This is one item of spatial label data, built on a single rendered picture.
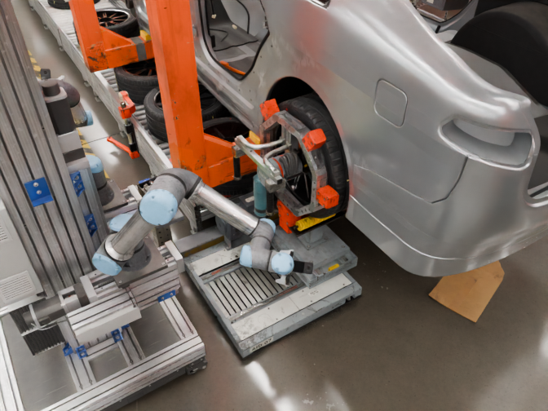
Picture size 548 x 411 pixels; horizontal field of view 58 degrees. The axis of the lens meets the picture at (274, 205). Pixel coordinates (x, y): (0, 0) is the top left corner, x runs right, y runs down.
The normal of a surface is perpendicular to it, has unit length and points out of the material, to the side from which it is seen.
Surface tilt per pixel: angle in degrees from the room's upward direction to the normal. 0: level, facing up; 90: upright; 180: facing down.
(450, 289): 1
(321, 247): 0
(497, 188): 88
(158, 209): 84
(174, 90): 90
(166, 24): 90
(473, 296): 2
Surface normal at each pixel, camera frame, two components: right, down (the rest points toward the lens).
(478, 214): -0.14, 0.64
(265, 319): 0.00, -0.76
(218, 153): 0.53, 0.55
